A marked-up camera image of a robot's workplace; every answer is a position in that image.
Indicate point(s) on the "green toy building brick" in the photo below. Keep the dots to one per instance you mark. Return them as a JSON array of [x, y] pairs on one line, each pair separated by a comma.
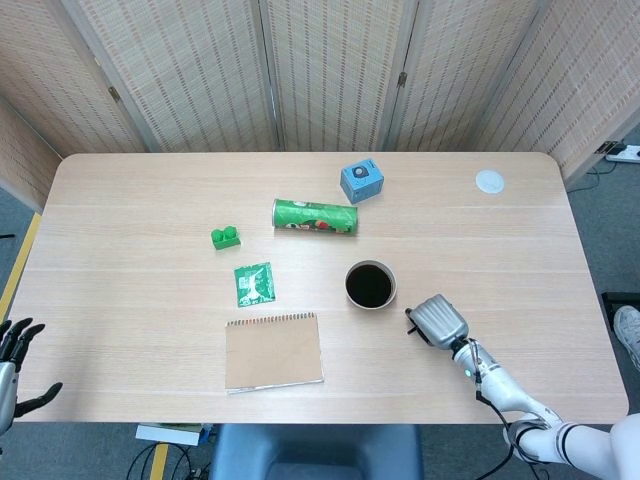
[[225, 241]]

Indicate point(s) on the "woven folding screen panel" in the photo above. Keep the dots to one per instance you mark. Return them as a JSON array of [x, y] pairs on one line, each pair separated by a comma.
[[590, 85], [20, 155], [460, 75], [335, 75], [60, 75], [190, 75]]

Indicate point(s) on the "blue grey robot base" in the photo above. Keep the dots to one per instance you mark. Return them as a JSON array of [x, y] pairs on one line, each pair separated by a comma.
[[315, 450]]

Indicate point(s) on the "brown spiral notebook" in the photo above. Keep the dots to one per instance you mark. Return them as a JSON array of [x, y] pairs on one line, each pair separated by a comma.
[[272, 355]]

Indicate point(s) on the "black stand base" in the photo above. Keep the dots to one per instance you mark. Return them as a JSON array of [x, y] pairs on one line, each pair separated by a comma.
[[622, 300]]

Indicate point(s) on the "blue cube box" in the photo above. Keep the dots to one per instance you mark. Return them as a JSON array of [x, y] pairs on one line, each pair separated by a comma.
[[362, 180]]

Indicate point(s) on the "white sneaker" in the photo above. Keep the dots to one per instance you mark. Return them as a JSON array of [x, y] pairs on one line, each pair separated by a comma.
[[629, 330]]

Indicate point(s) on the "green Pringles can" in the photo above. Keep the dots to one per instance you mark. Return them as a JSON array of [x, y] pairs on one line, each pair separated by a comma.
[[315, 217]]

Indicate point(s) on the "white power strip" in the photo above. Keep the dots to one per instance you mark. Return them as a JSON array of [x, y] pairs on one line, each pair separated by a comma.
[[627, 153]]

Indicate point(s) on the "green foil sachet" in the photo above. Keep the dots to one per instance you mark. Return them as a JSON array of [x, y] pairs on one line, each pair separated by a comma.
[[255, 285]]

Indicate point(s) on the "white bowl with dark liquid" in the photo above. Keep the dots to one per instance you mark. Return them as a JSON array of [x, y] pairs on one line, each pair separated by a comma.
[[371, 285]]

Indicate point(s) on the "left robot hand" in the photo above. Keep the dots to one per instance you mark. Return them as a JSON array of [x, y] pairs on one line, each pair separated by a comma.
[[7, 390]]

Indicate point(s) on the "brass screen hinge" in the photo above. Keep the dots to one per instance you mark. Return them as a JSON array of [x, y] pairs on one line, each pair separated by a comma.
[[114, 93], [402, 79]]

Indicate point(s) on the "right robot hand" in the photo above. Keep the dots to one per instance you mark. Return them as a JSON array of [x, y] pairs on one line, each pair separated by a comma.
[[442, 322]]

